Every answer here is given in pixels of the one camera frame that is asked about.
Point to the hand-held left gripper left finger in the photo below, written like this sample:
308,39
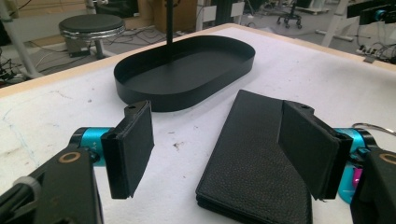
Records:
130,155

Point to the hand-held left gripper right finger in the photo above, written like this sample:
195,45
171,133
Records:
308,149

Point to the black leather wallet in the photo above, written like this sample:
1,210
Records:
249,155

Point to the black oval tray with stand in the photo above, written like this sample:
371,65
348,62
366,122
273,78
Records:
186,77

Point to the white power strip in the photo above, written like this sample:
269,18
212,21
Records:
365,48

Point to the white stand leg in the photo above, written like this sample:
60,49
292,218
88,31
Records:
334,25

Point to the grey tape strip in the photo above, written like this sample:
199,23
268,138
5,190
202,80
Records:
369,59

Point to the black wheeled chair base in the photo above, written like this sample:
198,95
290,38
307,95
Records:
291,17

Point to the white table mat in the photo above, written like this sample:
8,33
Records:
46,124

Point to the round black stool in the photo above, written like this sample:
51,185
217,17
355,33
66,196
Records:
90,23

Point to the brown cardboard box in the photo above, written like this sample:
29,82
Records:
177,15

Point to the white desk leg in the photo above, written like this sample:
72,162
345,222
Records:
18,46

